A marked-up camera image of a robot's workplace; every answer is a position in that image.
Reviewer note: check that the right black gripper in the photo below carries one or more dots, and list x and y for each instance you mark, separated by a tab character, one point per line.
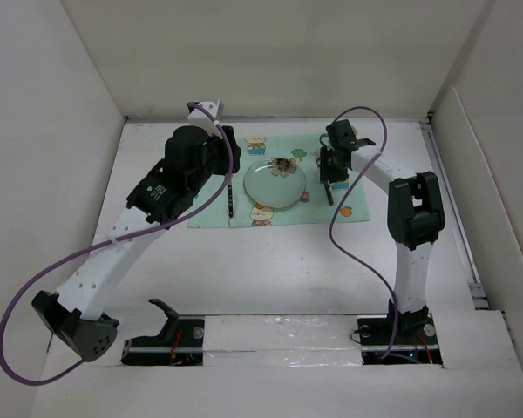
326	172

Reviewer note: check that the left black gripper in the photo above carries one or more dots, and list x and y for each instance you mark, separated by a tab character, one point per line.
220	144

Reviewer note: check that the black handled table knife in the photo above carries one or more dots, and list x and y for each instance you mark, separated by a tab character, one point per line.
329	193

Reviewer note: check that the silver fork black handle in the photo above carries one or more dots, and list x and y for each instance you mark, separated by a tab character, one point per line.
230	210

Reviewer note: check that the green cartoon print cloth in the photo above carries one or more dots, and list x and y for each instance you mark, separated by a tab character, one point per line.
311	208

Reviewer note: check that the green floral plate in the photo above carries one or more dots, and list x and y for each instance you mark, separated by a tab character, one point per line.
275	182

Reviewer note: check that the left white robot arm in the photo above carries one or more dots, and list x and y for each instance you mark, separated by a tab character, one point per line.
75	311

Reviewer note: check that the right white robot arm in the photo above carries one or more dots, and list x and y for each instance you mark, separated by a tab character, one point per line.
415	214

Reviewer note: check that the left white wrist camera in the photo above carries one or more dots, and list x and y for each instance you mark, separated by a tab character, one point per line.
205	114

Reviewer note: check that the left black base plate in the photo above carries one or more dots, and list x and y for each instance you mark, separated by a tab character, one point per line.
178	344

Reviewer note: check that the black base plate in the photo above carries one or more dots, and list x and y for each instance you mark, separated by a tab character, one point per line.
178	344
414	342

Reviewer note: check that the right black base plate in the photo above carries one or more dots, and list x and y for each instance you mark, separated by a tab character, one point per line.
414	342

